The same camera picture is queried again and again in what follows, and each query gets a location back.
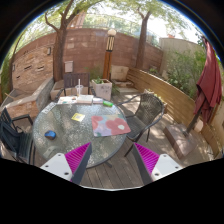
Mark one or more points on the floral mouse pad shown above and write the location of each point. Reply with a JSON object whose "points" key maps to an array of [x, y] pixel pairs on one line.
{"points": [[109, 125]]}

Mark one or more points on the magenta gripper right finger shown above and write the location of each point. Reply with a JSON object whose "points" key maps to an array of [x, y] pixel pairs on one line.
{"points": [[153, 166]]}

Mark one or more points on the wooden lamp post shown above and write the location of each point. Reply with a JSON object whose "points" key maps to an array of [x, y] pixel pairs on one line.
{"points": [[108, 53]]}

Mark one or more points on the tree trunk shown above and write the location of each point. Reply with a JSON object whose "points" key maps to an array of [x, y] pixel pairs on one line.
{"points": [[142, 38], [66, 11]]}

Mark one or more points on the blue computer mouse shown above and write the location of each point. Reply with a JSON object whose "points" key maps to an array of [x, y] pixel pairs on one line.
{"points": [[51, 135]]}

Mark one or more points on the folded red patio umbrella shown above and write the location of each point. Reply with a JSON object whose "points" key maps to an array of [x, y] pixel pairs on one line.
{"points": [[209, 88]]}

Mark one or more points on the white book stack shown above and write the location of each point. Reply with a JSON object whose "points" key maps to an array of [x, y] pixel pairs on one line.
{"points": [[84, 99]]}

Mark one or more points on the wooden bench fence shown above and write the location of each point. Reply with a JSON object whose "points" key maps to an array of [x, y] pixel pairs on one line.
{"points": [[179, 106]]}

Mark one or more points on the green marker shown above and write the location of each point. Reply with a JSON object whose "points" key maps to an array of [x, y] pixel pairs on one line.
{"points": [[107, 103]]}

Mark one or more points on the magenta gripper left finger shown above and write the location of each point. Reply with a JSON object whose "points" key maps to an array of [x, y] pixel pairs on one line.
{"points": [[70, 166]]}

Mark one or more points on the white square planter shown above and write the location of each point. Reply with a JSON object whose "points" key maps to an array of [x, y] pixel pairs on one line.
{"points": [[102, 88]]}

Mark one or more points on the round glass patio table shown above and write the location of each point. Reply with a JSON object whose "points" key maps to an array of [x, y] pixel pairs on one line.
{"points": [[71, 134]]}

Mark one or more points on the right tree trunk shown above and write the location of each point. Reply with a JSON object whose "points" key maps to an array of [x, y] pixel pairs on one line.
{"points": [[142, 38]]}

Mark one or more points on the yellow sticky note pad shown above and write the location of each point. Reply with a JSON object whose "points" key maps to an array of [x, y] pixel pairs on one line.
{"points": [[78, 117]]}

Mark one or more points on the concrete umbrella base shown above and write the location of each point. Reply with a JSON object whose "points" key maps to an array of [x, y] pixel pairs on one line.
{"points": [[181, 144]]}

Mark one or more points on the left tree trunk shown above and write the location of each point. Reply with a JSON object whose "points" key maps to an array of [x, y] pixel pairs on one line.
{"points": [[66, 11]]}

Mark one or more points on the open magazine on table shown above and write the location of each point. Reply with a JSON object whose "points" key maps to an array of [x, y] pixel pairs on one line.
{"points": [[67, 100]]}

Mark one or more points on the wicker chair right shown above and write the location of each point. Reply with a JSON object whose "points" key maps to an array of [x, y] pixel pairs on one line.
{"points": [[149, 112]]}

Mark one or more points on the clear plastic cup with straw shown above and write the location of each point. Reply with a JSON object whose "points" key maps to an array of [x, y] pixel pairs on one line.
{"points": [[79, 88]]}

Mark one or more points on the black chair left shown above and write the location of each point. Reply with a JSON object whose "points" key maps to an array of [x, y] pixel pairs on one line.
{"points": [[18, 143]]}

